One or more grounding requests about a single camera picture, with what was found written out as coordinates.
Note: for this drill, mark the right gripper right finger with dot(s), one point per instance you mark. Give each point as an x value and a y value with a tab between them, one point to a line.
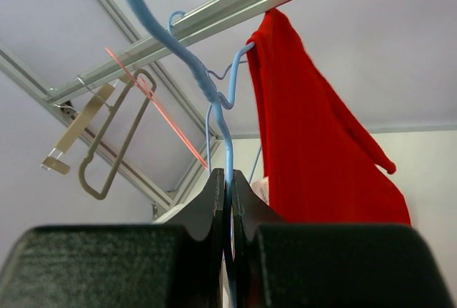
279	264

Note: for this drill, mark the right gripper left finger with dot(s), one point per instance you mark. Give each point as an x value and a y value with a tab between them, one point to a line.
173	264

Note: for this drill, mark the red t shirt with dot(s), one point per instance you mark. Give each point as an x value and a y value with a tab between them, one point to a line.
322	165

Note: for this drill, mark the pink wire hanger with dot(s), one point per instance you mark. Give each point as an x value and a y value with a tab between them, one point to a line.
146	89

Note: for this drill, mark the left wooden hanger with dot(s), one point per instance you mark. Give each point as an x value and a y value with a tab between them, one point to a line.
76	129

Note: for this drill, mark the white plastic laundry basket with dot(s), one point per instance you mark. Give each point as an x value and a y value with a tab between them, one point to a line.
169	214

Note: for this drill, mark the aluminium frame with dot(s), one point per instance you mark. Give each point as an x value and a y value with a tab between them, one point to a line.
54	51

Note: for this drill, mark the aluminium hanging rail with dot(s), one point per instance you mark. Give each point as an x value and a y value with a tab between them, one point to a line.
210	18

